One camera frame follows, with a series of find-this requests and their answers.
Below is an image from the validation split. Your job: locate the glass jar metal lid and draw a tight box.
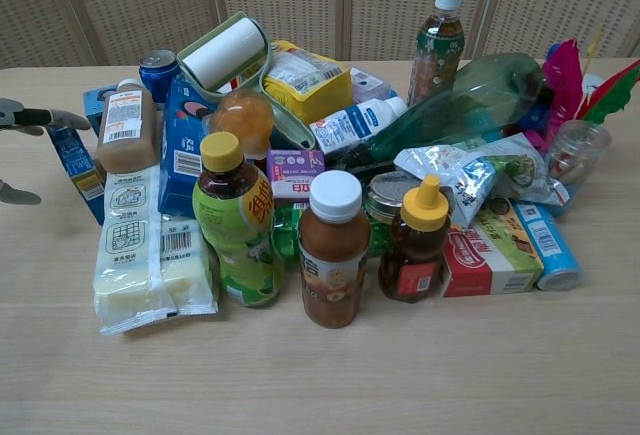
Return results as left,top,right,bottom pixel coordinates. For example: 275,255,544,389
364,170,422,229

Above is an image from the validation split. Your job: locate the tea bottle white cap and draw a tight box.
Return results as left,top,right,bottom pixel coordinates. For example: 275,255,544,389
406,0,466,109

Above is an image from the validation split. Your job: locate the green lint roller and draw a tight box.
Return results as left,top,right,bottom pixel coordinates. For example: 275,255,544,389
176,10,318,152

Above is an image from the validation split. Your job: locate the silver foil snack bag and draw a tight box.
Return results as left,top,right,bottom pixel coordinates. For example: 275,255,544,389
393,131,572,229

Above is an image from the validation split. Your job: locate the blue soda can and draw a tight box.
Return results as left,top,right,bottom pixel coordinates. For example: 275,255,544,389
138,49,182,104

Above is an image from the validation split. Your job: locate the brown drink bottle white cap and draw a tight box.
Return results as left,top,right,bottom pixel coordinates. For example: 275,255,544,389
297,170,372,331

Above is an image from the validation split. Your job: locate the honey bottle yellow cap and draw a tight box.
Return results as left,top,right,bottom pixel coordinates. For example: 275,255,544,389
377,173,452,304

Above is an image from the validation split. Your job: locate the square brown milk tea bottle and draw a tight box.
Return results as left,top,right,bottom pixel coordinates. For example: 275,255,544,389
95,78,161,175

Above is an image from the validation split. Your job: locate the light blue tube can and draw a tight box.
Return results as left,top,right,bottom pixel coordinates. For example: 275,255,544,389
510,199,585,293

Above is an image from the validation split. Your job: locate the blue snack package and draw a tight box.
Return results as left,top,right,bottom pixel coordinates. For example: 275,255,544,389
157,74,237,219

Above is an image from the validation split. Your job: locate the blue box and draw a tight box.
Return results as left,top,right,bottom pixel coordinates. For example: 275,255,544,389
46,124,108,227

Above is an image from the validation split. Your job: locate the empty green plastic bottle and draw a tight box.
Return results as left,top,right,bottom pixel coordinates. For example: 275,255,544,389
349,52,547,167

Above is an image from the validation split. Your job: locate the white table grommet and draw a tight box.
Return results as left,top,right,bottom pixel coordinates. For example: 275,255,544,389
582,72,609,100

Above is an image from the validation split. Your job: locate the black plastic item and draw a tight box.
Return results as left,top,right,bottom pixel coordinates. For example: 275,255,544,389
324,146,392,174

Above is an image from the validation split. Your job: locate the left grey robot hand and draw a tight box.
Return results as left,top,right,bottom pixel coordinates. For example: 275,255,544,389
0,97,93,206

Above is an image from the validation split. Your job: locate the white sachet pack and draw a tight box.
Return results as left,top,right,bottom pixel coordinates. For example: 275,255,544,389
92,161,221,337

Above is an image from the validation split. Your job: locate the red snack package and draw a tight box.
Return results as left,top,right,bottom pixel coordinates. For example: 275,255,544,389
441,197,545,299

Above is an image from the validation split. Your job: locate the small clear jar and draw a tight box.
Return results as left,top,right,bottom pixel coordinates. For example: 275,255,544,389
544,119,613,187

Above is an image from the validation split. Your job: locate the colourful feather shuttlecock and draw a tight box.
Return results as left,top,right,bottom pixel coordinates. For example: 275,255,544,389
514,28,640,157

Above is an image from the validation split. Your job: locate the orange jelly cup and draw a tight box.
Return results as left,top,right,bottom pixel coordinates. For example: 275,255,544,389
209,89,276,159

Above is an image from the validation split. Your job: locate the blue block with hole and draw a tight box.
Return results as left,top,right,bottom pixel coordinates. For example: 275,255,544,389
81,85,122,137

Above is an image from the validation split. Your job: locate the small purple box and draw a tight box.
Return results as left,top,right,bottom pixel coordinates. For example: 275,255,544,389
265,148,327,207

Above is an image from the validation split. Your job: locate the yellow snack bag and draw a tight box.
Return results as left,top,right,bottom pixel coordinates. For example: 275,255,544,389
262,39,354,127

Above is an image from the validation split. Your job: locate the green tea bottle yellow cap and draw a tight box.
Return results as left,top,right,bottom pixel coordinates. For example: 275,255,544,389
191,130,286,309

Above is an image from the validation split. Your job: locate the white bottle blue label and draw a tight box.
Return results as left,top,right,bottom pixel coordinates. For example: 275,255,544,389
309,95,409,157

